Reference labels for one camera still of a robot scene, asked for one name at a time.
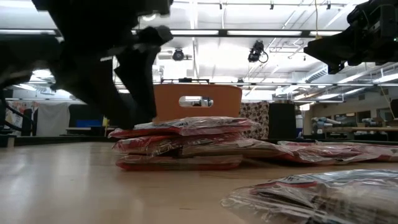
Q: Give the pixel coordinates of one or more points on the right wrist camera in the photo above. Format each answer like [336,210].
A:
[367,12]

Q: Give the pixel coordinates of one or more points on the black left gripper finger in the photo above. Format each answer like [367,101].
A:
[93,81]
[140,81]

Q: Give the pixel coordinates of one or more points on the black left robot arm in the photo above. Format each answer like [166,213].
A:
[25,59]

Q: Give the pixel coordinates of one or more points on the hanging black ceiling camera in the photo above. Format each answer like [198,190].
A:
[256,51]

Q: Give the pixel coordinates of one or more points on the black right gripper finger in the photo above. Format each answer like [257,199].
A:
[326,53]

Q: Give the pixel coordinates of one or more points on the white hanging sheet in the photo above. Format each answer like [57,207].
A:
[53,119]

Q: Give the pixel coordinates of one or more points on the patterned room partition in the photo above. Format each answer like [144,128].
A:
[256,116]

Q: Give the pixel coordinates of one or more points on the black cabinet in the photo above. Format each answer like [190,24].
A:
[282,121]

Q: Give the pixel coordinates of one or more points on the orange plastic basket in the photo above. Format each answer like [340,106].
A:
[168,102]

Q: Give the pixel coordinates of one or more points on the black ceiling spotlight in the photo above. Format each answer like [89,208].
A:
[178,54]

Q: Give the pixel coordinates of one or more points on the blue box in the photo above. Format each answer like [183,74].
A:
[88,123]

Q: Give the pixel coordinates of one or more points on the red popcorn bag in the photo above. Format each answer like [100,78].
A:
[326,199]
[373,151]
[146,144]
[264,151]
[199,126]

